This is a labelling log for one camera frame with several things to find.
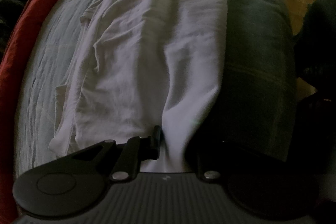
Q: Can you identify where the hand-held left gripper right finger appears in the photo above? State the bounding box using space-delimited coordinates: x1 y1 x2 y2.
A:
184 140 289 184

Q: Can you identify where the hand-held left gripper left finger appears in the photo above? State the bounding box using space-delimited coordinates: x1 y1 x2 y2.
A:
20 126 162 182

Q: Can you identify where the white printed sweatshirt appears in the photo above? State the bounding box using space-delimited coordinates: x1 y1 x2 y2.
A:
49 0 228 174

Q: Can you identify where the person's dark clothing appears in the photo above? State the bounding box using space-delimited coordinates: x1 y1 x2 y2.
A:
293 0 336 174

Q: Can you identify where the red duvet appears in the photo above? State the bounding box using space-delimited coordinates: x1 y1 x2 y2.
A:
0 0 95 140

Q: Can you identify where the dark hanging jacket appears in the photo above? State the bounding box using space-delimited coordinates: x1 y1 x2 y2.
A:
0 14 24 56

